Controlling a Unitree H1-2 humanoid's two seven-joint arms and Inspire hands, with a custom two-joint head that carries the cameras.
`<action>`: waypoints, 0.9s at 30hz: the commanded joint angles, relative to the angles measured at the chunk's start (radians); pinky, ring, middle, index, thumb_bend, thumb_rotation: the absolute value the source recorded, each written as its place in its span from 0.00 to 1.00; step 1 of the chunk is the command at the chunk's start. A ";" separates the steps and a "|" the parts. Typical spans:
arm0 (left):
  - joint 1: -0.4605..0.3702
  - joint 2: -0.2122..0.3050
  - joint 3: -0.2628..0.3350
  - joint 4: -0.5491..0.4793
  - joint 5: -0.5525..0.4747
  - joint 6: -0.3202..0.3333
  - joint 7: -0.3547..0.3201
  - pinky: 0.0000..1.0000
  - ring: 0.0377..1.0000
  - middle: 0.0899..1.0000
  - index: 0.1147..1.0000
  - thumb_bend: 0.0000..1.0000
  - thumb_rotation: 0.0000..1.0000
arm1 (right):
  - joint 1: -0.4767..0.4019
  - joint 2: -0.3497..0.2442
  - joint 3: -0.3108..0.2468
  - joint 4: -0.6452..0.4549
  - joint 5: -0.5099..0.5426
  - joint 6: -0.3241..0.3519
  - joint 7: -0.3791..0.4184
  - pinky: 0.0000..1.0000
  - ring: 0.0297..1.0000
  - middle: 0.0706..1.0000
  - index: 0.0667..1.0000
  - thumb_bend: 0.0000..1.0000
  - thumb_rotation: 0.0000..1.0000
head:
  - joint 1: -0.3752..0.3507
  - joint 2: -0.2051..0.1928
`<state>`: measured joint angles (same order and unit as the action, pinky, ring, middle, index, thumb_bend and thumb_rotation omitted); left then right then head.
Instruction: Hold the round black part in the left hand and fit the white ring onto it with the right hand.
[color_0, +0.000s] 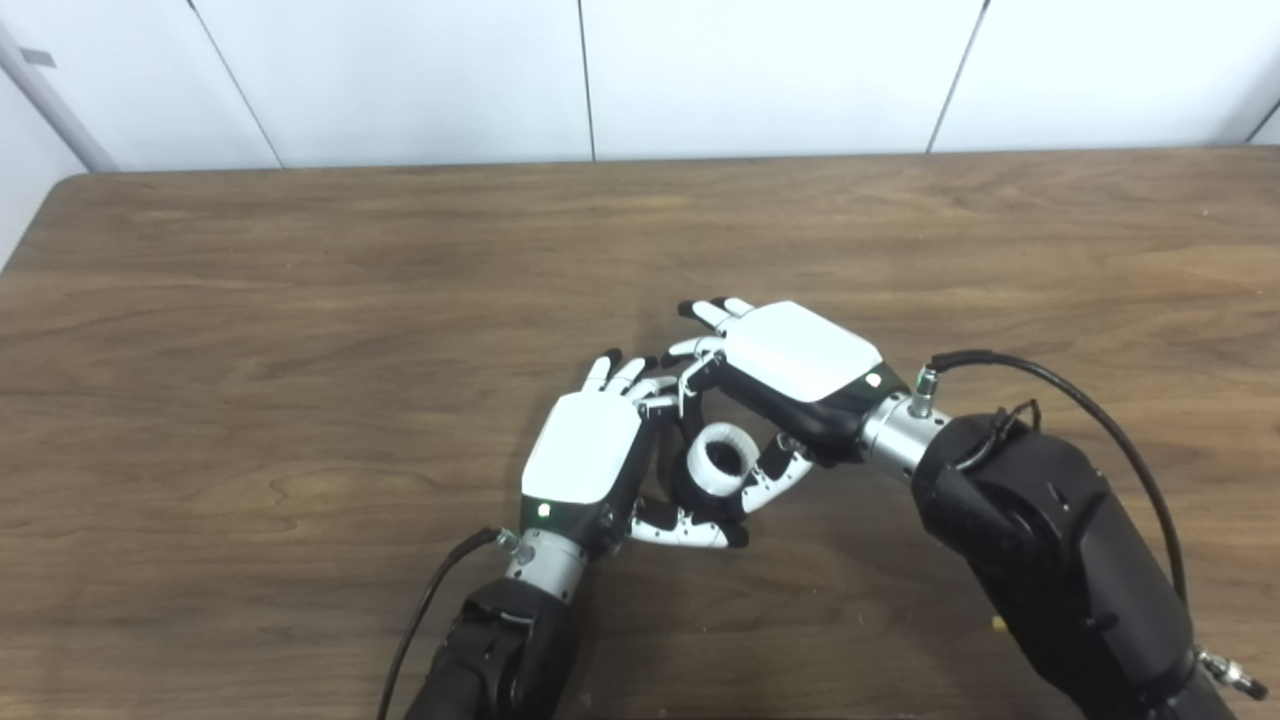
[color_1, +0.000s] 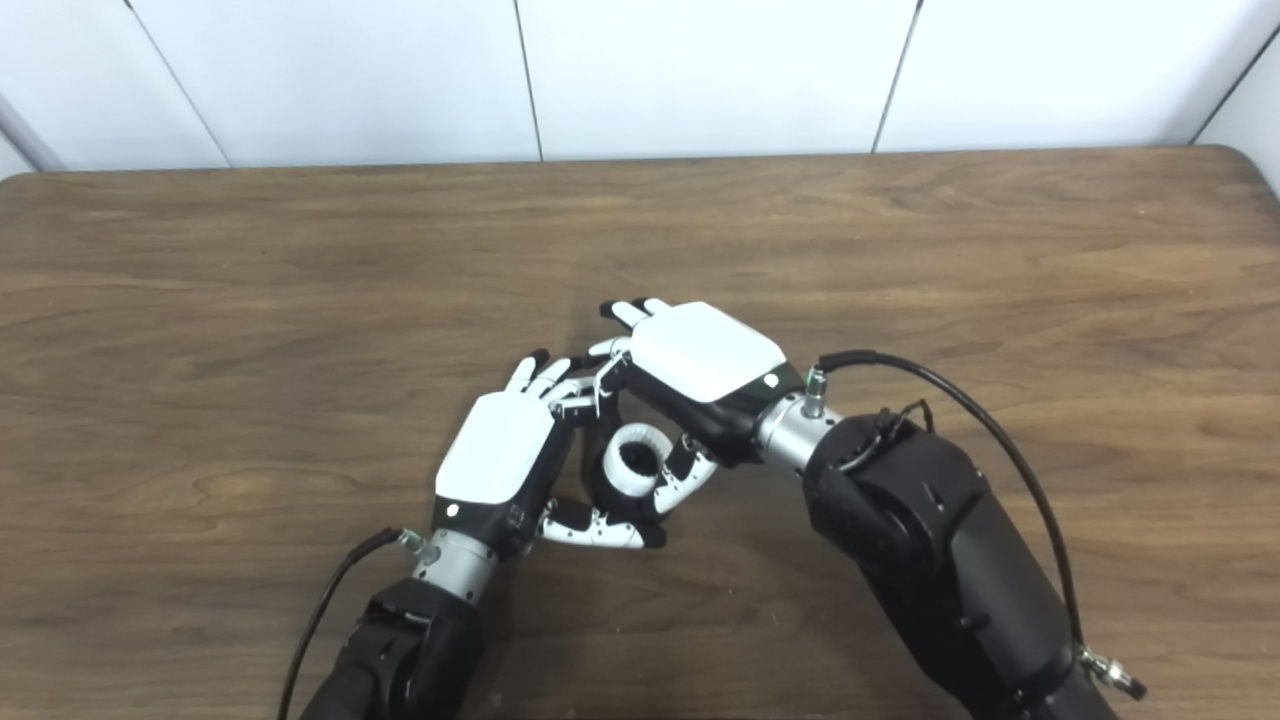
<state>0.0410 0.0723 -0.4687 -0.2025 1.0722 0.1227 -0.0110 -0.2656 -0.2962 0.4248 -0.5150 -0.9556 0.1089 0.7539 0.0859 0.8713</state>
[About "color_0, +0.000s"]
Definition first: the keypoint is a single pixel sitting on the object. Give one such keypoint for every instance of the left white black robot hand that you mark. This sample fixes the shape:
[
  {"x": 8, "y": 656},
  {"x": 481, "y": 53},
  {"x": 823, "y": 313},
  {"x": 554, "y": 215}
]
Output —
[{"x": 580, "y": 450}]

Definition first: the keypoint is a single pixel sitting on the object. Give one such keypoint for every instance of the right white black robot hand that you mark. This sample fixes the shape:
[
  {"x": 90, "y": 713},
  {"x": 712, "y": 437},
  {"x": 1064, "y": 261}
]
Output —
[{"x": 800, "y": 350}]

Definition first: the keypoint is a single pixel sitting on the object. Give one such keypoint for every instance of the round black part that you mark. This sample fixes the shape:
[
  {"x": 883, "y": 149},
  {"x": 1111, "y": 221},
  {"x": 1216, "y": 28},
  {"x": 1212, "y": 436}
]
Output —
[{"x": 690, "y": 502}]

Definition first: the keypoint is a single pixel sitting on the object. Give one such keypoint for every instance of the grey wall corner trim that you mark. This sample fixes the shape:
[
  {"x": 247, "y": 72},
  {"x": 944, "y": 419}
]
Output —
[{"x": 55, "y": 105}]

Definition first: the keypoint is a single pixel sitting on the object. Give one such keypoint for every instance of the small grey wall tag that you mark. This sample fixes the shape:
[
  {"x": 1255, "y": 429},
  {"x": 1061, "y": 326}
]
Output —
[{"x": 38, "y": 57}]

